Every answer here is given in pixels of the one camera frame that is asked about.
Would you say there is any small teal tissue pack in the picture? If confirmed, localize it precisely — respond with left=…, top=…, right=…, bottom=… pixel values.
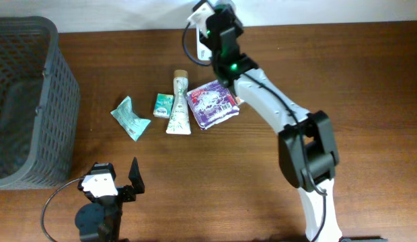
left=153, top=93, right=174, bottom=119

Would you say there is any purple white tissue pack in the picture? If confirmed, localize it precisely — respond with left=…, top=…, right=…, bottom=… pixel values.
left=186, top=80, right=239, bottom=130

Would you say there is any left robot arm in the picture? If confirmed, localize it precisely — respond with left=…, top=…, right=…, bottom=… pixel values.
left=75, top=158, right=145, bottom=242

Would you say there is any small orange tissue pack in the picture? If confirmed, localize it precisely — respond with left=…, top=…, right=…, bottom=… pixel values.
left=235, top=97, right=244, bottom=106

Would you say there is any grey plastic mesh basket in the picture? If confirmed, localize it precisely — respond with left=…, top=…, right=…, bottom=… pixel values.
left=0, top=16, right=81, bottom=190

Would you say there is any white green tube brown cap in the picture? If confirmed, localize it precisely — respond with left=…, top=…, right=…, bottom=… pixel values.
left=166, top=70, right=191, bottom=135

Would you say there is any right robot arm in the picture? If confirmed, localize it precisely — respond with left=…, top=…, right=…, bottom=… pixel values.
left=188, top=1, right=343, bottom=242

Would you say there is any teal wet wipe pouch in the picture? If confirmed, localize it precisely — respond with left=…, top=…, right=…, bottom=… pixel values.
left=110, top=96, right=151, bottom=142

